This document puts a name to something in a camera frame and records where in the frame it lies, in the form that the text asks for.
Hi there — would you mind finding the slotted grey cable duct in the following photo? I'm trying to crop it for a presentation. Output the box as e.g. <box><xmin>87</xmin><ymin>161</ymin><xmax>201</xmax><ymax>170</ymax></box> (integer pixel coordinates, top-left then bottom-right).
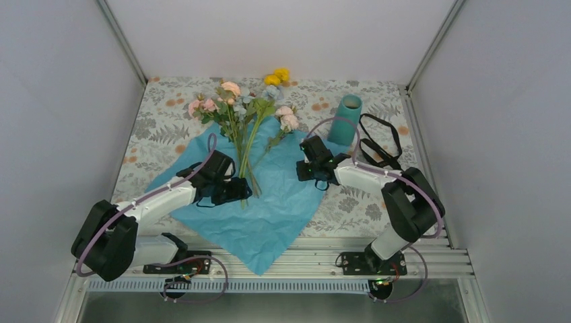
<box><xmin>86</xmin><ymin>277</ymin><xmax>370</xmax><ymax>295</ymax></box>

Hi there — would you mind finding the black ribbon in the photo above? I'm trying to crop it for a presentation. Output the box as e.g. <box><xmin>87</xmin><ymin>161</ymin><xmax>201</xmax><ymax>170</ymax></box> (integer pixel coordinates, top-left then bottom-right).
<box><xmin>358</xmin><ymin>113</ymin><xmax>404</xmax><ymax>171</ymax></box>

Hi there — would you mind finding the yellow blue flower stem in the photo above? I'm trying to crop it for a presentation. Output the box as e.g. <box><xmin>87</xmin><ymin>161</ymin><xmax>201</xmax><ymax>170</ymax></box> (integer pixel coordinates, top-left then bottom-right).
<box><xmin>233</xmin><ymin>68</ymin><xmax>290</xmax><ymax>178</ymax></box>

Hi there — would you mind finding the pink rose stem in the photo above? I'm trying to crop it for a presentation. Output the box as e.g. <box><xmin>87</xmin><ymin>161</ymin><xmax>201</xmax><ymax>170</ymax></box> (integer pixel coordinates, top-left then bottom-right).
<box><xmin>250</xmin><ymin>106</ymin><xmax>300</xmax><ymax>170</ymax></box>

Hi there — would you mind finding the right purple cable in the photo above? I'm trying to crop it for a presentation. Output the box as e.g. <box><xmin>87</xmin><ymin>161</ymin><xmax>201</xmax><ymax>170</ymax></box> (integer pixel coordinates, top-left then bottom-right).
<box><xmin>304</xmin><ymin>116</ymin><xmax>445</xmax><ymax>305</ymax></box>

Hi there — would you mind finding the left aluminium corner post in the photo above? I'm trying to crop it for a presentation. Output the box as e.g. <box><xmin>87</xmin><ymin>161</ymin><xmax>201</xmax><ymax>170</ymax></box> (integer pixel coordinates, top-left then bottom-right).
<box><xmin>95</xmin><ymin>0</ymin><xmax>147</xmax><ymax>87</ymax></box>

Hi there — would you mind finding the teal cylindrical vase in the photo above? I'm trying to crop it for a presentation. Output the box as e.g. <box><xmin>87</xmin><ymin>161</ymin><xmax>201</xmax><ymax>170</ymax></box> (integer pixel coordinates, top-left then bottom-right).
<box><xmin>327</xmin><ymin>94</ymin><xmax>363</xmax><ymax>146</ymax></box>

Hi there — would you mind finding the aluminium rail frame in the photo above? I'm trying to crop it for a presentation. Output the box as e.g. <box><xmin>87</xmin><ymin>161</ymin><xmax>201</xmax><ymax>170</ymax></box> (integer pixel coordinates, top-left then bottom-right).
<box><xmin>53</xmin><ymin>236</ymin><xmax>492</xmax><ymax>323</ymax></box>

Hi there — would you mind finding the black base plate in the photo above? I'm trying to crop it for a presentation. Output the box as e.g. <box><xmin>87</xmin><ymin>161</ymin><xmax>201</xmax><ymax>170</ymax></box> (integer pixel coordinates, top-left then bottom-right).
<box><xmin>335</xmin><ymin>252</ymin><xmax>407</xmax><ymax>276</ymax></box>
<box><xmin>143</xmin><ymin>250</ymin><xmax>212</xmax><ymax>275</ymax></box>

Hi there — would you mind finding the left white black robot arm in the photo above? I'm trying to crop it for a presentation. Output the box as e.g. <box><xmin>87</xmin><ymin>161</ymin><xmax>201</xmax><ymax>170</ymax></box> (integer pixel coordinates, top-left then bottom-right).
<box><xmin>71</xmin><ymin>150</ymin><xmax>253</xmax><ymax>281</ymax></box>

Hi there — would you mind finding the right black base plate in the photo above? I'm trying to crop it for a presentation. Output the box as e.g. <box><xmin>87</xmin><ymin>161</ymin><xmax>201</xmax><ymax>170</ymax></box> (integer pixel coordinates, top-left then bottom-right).
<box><xmin>335</xmin><ymin>252</ymin><xmax>407</xmax><ymax>276</ymax></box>

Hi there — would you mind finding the right aluminium corner post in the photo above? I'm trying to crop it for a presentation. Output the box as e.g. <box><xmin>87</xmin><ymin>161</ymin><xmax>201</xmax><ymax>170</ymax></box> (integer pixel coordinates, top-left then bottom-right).
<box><xmin>405</xmin><ymin>0</ymin><xmax>467</xmax><ymax>96</ymax></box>

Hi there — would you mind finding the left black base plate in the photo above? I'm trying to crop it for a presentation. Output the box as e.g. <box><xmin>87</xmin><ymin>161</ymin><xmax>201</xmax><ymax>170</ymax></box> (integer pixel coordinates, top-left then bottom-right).
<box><xmin>143</xmin><ymin>250</ymin><xmax>212</xmax><ymax>275</ymax></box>

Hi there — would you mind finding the floral patterned table mat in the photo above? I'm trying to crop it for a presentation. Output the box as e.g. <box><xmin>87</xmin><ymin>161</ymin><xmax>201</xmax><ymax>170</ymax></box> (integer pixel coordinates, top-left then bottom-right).
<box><xmin>112</xmin><ymin>77</ymin><xmax>419</xmax><ymax>238</ymax></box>

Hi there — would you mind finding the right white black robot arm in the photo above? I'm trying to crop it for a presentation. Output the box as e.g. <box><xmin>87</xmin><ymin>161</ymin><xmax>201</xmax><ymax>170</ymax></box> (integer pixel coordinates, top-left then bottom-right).
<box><xmin>296</xmin><ymin>136</ymin><xmax>445</xmax><ymax>274</ymax></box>

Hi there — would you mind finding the aluminium corner post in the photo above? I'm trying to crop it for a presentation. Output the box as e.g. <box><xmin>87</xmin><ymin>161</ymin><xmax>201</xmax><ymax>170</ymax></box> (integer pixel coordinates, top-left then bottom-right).
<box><xmin>95</xmin><ymin>0</ymin><xmax>147</xmax><ymax>87</ymax></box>
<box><xmin>405</xmin><ymin>0</ymin><xmax>467</xmax><ymax>96</ymax></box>

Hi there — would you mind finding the artificial flower bouquet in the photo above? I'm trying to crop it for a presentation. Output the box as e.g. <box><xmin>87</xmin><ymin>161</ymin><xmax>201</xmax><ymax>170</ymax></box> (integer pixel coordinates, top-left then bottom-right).
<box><xmin>188</xmin><ymin>80</ymin><xmax>261</xmax><ymax>197</ymax></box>

